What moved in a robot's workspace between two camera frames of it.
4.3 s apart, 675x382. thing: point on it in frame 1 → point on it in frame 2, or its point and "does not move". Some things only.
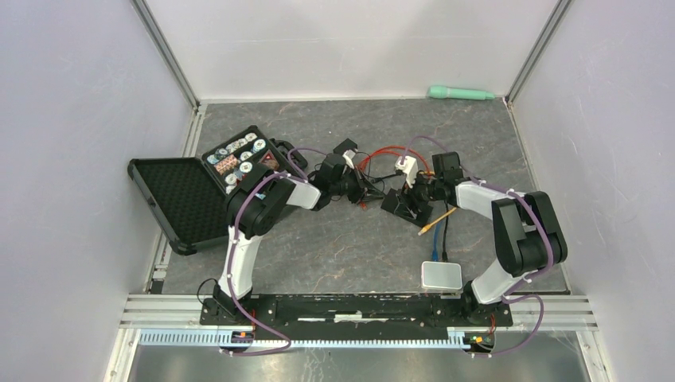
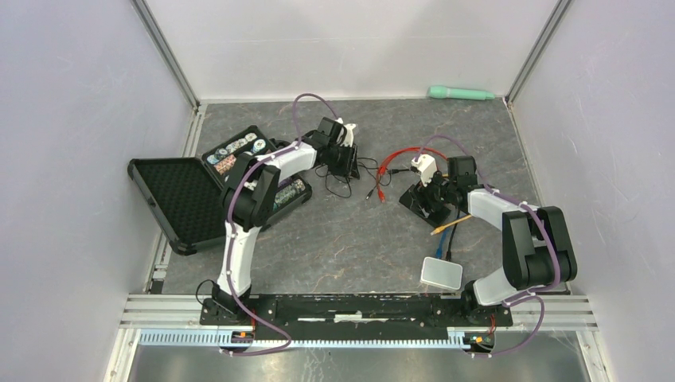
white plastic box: x=442 y=275 does not move
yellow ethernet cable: x=426 y=228 → x=438 y=229
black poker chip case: x=188 y=195 does not move
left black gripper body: x=353 y=185 → x=341 y=160
